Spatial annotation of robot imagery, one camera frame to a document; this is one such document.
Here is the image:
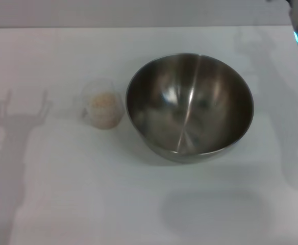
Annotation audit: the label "white rice grains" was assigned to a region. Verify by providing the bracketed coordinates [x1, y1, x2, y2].
[89, 92, 119, 128]

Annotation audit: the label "clear plastic measuring cup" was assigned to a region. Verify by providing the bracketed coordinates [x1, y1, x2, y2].
[80, 78, 126, 130]

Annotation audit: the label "stainless steel mixing bowl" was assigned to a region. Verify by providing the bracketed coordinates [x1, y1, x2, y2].
[125, 53, 255, 164]

